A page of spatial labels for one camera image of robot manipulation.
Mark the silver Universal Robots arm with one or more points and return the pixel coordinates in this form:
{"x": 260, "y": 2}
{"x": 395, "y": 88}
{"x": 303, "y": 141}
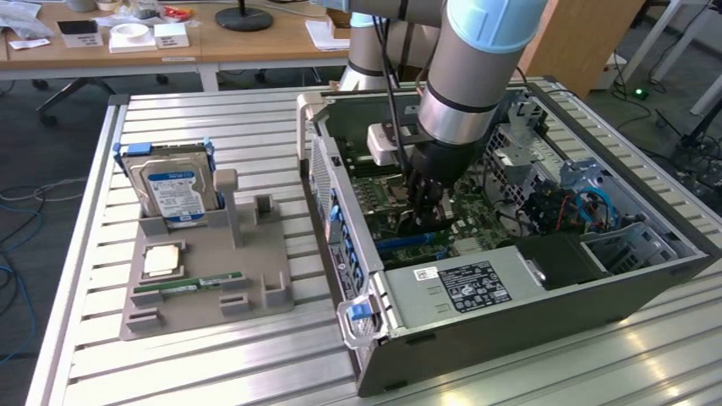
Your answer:
{"x": 479, "y": 76}

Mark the green motherboard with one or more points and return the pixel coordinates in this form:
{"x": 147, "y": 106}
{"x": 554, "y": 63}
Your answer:
{"x": 479, "y": 215}

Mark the long wooden desk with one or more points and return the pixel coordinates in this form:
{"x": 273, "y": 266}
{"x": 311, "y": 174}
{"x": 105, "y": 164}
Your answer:
{"x": 67, "y": 57}

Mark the white box with black top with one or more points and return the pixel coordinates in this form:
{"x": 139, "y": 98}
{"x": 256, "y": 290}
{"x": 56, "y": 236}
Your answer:
{"x": 79, "y": 34}

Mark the small cardboard box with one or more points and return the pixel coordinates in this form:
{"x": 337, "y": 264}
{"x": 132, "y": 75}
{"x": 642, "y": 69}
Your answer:
{"x": 340, "y": 19}

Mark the beige tape roll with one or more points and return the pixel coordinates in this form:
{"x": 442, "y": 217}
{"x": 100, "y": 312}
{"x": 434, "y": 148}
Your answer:
{"x": 107, "y": 5}

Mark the dark crumpled item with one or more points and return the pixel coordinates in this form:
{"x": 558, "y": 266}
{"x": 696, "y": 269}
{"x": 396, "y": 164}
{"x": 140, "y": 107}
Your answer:
{"x": 147, "y": 10}

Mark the white box with red button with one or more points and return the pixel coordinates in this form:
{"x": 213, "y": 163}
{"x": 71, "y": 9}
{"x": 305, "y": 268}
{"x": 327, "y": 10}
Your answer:
{"x": 614, "y": 74}

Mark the black round lamp base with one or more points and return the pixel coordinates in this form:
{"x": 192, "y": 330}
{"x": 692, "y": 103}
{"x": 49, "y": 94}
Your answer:
{"x": 243, "y": 20}

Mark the green graphics card black shroud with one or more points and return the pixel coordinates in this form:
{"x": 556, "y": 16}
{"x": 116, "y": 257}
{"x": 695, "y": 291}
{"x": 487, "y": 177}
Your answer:
{"x": 408, "y": 226}

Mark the black stand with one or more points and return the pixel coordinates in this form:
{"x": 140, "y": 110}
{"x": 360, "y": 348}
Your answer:
{"x": 696, "y": 131}

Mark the white tape roll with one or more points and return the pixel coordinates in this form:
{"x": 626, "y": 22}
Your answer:
{"x": 129, "y": 31}

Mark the office chair base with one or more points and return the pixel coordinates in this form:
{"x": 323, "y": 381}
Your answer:
{"x": 73, "y": 86}

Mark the plain white labelled box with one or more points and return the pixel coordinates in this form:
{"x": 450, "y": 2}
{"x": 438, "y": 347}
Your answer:
{"x": 169, "y": 36}

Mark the blue expansion slot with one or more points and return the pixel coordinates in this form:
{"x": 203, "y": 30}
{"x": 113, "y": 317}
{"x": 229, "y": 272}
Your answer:
{"x": 395, "y": 244}

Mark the silver hinged drive bracket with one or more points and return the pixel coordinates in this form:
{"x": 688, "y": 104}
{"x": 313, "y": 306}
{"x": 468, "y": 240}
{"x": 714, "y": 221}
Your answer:
{"x": 586, "y": 173}

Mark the clear plastic bag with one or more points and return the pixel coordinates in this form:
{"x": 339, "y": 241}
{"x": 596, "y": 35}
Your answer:
{"x": 23, "y": 23}

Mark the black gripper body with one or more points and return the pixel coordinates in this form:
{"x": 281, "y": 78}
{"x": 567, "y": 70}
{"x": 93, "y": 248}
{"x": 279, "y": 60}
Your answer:
{"x": 442, "y": 165}

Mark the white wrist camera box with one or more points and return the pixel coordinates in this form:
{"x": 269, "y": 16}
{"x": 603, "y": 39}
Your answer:
{"x": 383, "y": 148}

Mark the perforated silver disk bay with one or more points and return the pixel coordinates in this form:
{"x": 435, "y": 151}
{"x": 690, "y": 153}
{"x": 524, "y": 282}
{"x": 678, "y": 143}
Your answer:
{"x": 524, "y": 156}

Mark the white square tray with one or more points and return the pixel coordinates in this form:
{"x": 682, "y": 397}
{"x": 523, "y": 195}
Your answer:
{"x": 132, "y": 46}

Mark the grey cup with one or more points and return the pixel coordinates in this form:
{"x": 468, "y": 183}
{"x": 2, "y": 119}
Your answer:
{"x": 81, "y": 5}

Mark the stack of white papers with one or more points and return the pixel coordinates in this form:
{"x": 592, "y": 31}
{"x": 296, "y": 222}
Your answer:
{"x": 324, "y": 40}

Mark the open silver disk bay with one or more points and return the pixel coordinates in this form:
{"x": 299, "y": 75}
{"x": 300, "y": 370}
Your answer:
{"x": 636, "y": 249}

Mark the open dark grey PC case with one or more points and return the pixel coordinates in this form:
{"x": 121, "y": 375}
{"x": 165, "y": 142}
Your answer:
{"x": 507, "y": 338}

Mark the white desk frame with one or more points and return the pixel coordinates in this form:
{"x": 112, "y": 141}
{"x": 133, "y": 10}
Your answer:
{"x": 646, "y": 42}

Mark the grey power supply unit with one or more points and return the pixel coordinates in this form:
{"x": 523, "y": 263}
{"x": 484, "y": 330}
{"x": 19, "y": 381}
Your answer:
{"x": 418, "y": 296}

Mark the grey plastic parts rack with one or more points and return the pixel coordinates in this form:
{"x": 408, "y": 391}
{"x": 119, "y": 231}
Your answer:
{"x": 213, "y": 262}

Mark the hard disk in blue carrier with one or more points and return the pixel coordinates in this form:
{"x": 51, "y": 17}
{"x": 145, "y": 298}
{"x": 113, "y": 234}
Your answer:
{"x": 169, "y": 190}

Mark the CPU socket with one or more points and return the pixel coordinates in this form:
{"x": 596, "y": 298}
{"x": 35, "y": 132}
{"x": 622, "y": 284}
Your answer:
{"x": 395, "y": 192}

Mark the device with green light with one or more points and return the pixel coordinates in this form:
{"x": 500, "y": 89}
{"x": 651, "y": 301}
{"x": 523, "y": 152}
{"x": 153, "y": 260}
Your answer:
{"x": 639, "y": 92}

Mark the red and white card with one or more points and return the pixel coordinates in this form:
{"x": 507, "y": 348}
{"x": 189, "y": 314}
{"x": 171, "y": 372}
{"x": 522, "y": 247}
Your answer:
{"x": 28, "y": 43}

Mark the green loose RAM stick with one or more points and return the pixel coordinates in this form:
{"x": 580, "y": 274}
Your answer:
{"x": 185, "y": 285}

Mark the CPU chip with metal lid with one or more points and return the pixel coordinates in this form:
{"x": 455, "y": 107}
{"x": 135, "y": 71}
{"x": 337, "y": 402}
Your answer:
{"x": 160, "y": 260}

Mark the white table leg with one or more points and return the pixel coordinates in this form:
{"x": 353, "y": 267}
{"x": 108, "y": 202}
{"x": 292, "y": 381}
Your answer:
{"x": 708, "y": 97}

